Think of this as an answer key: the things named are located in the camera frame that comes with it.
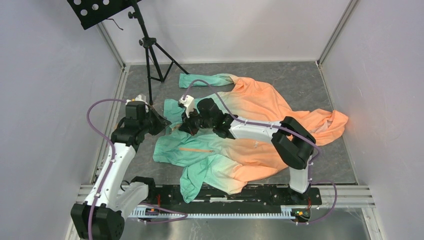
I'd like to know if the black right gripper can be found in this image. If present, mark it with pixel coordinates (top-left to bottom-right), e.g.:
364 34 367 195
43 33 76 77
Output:
179 105 215 136

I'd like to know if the green and orange jacket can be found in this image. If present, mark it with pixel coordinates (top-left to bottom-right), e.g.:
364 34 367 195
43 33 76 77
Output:
153 73 349 203

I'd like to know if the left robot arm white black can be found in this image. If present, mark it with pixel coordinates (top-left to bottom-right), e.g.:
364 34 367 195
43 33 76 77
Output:
70 100 171 240

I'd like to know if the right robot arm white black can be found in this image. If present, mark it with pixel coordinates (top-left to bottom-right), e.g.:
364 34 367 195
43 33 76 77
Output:
178 95 317 204

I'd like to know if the black tripod stand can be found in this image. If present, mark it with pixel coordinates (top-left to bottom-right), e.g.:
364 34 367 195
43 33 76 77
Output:
128 0 189 105

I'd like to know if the black perforated stand plate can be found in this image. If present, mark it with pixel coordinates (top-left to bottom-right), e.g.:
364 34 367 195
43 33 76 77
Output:
67 0 140 30

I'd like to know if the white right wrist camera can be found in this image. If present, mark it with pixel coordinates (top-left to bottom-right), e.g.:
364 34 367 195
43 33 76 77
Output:
178 94 195 118

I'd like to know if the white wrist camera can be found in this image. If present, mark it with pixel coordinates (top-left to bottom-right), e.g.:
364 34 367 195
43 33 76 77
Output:
127 94 148 104
178 94 195 118

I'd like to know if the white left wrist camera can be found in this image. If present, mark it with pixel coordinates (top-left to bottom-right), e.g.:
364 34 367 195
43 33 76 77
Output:
127 94 148 104

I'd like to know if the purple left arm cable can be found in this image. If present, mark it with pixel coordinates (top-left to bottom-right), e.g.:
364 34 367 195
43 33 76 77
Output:
86 98 128 240

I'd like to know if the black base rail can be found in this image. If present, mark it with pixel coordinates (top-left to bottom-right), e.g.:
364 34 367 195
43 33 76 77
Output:
144 184 323 214

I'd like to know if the white cable duct strip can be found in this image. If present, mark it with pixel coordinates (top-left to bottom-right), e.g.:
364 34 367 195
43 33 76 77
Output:
128 205 295 220

